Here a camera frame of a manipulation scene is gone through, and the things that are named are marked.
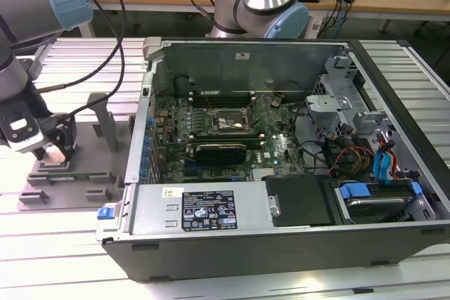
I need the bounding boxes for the silver CPU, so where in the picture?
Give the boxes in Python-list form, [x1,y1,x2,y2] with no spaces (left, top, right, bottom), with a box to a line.
[44,148,67,167]

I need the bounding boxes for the metal socket cover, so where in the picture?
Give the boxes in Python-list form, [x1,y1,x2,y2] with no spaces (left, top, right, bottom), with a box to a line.
[245,92,277,132]

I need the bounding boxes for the CPU socket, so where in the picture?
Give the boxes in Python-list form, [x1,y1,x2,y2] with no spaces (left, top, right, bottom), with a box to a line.
[207,107,253,136]

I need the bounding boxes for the green RAM stick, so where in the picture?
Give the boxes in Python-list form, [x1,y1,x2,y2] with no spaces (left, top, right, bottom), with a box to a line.
[48,171,109,178]

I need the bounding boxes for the gray parts rack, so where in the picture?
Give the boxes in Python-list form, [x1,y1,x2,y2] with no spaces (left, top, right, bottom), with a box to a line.
[17,92,136,211]

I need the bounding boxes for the blue case tab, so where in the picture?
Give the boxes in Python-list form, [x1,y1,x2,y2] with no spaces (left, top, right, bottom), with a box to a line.
[96,205,117,221]

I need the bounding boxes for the silver power supply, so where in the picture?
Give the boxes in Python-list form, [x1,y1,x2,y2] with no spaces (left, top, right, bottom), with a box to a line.
[130,182,270,237]

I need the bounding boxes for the gray case latch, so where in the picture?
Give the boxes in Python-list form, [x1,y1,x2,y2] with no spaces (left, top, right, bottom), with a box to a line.
[143,36,165,61]

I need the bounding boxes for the black graphics card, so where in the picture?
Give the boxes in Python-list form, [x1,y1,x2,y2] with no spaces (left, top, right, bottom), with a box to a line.
[194,143,248,167]

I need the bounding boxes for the green motherboard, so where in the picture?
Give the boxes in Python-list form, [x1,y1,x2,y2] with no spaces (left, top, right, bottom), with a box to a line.
[153,89,310,185]

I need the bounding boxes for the black PC case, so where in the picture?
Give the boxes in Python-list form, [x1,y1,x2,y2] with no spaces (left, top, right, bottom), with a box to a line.
[94,36,450,283]

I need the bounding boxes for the black plastic cover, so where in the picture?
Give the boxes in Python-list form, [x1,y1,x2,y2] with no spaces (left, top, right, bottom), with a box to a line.
[263,174,335,228]

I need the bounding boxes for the silver metal drive cage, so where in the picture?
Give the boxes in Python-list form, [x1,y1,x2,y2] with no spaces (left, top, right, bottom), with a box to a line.
[304,49,400,146]

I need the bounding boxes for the hard disk in blue carrier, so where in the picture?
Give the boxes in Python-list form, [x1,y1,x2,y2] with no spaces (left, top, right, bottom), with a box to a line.
[337,181,422,226]

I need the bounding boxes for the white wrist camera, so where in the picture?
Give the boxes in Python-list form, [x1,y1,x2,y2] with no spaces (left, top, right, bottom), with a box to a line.
[0,110,47,154]

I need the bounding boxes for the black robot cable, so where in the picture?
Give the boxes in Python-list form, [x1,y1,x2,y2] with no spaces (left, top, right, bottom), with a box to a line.
[33,0,128,122]

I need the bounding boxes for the red yellow wire bundle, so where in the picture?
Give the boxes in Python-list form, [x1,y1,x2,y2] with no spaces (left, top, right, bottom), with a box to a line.
[326,143,377,178]

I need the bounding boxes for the blue flat cable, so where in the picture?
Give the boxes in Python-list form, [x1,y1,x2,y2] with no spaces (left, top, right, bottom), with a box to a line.
[373,152,386,184]
[381,140,398,185]

